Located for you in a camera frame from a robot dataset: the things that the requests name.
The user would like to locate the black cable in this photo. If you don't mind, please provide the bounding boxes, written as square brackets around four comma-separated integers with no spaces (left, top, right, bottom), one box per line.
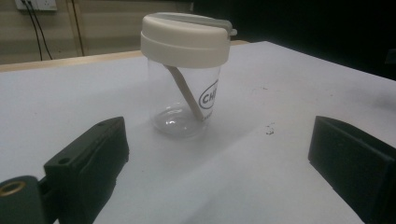
[21,0,44,62]
[27,0,54,61]

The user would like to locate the clear plastic cup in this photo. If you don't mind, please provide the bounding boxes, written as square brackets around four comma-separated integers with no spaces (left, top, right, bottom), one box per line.
[147,57,222,140]

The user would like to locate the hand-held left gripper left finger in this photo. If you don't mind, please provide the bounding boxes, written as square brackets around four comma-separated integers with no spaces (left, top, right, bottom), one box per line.
[43,116,131,224]

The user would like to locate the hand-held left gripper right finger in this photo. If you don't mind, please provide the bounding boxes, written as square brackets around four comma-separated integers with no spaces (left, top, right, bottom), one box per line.
[307,115,396,224]

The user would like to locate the beige metal frame bar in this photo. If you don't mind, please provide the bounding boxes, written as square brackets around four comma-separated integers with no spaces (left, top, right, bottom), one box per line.
[64,0,90,58]

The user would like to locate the white wall socket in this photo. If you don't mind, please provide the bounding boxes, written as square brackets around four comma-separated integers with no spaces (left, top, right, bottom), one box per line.
[14,0,59,12]

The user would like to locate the white table cover sheet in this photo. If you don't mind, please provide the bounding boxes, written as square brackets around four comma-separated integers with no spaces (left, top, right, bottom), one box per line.
[0,40,396,224]

